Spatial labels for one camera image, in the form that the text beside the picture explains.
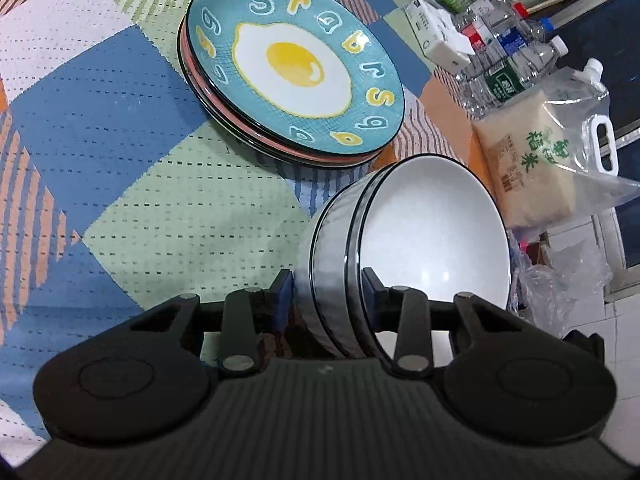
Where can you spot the red cap water bottle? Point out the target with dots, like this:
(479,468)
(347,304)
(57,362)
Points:
(516,7)

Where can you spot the clear plastic bag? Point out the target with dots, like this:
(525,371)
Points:
(565,280)

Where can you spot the blue cap water bottle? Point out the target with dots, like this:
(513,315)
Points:
(525,35)

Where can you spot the clear rice bag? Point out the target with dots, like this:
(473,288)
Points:
(535,160)

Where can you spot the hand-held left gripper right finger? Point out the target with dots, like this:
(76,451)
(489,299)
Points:
(370,290)

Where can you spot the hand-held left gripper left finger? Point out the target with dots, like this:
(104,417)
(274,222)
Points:
(286,292)

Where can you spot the white tissue pack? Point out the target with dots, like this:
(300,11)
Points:
(435,35)

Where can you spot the green label water bottle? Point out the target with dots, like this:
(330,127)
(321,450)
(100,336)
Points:
(525,67)

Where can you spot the patchwork tablecloth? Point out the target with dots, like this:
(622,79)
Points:
(125,110)

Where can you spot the white bunny carrot plate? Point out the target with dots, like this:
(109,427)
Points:
(250,136)

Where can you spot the blue fried egg plate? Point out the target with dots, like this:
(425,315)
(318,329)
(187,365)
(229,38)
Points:
(290,60)

